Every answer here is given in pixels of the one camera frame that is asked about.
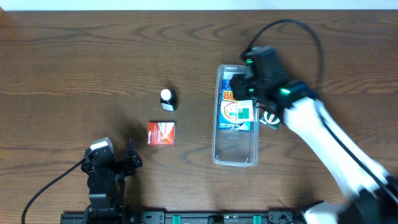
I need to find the white green medicine box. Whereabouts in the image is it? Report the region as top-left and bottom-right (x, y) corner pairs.
(237, 100), (254, 122)

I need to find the blue cardboard box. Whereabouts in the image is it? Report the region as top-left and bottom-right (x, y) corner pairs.
(218, 72), (253, 132)

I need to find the red medicine box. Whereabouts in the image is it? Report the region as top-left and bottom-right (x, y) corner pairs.
(147, 122), (176, 146)

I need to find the green round-logo box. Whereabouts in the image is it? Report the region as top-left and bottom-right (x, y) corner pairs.
(259, 111), (280, 130)

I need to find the dark bottle white cap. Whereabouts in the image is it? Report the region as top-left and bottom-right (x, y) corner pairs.
(160, 88), (177, 111)

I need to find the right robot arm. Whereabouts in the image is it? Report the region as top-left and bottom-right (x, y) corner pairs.
(230, 74), (397, 223)

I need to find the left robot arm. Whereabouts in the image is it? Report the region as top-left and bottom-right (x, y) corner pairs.
(81, 138), (142, 223)

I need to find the clear plastic container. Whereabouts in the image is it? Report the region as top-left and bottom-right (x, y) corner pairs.
(212, 65), (259, 167)

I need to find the left black cable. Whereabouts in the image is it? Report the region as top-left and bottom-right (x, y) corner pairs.
(21, 158), (86, 224)

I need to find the black cable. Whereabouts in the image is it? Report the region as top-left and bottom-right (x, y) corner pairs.
(245, 19), (398, 206)
(21, 158), (86, 224)

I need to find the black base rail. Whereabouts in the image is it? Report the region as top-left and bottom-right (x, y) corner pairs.
(60, 210), (305, 224)

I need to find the right black cable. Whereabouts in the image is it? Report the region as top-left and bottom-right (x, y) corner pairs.
(245, 19), (398, 206)

